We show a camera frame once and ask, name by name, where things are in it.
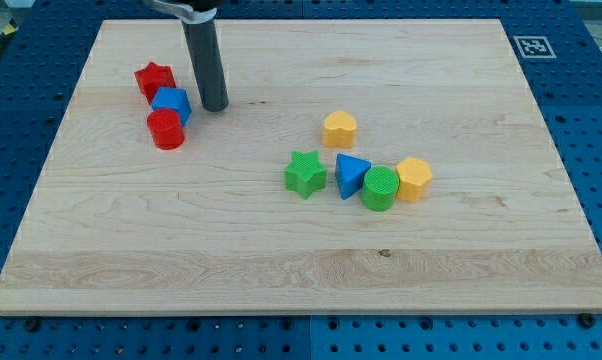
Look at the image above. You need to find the green star block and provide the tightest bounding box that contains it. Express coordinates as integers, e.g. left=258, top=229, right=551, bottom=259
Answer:
left=284, top=151, right=327, bottom=199

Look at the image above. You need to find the blue pentagon block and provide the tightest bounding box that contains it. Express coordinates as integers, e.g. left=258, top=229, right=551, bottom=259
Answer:
left=150, top=87, right=192, bottom=127

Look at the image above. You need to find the red star block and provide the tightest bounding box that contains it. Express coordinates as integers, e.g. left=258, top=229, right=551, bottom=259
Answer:
left=134, top=62, right=176, bottom=104

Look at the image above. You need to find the black bolt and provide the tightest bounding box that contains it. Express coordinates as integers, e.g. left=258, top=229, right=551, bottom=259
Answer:
left=23, top=317, right=41, bottom=333
left=577, top=313, right=597, bottom=329

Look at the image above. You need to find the blue triangle block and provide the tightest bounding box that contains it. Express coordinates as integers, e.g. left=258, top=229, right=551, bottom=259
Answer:
left=335, top=153, right=372, bottom=200

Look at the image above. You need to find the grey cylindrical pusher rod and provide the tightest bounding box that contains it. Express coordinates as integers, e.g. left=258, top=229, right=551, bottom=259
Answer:
left=182, top=19, right=229, bottom=112

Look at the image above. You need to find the yellow heart block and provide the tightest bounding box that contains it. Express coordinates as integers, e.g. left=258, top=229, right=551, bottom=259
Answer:
left=322, top=110, right=358, bottom=148

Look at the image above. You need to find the red cylinder block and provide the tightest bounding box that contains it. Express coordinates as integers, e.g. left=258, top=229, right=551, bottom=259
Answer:
left=146, top=108, right=185, bottom=150

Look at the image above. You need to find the yellow hexagon block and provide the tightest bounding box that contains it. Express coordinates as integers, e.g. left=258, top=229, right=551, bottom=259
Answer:
left=395, top=157, right=433, bottom=203

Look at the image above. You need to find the black bolt front left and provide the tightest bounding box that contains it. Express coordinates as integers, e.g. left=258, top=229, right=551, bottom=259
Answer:
left=23, top=317, right=41, bottom=333

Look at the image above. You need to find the white fiducial marker tag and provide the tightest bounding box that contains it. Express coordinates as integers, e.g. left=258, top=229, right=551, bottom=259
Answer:
left=513, top=35, right=556, bottom=59

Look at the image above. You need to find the light wooden board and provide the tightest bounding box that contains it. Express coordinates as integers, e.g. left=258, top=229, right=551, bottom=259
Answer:
left=0, top=19, right=602, bottom=316

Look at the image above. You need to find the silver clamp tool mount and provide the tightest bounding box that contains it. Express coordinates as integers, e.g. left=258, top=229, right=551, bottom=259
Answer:
left=141, top=0, right=217, bottom=24

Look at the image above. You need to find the green cylinder block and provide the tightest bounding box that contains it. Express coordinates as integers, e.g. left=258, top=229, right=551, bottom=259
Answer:
left=361, top=166, right=399, bottom=212

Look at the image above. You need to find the black bolt front right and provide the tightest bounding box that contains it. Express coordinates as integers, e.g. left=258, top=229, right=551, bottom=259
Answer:
left=577, top=313, right=597, bottom=329

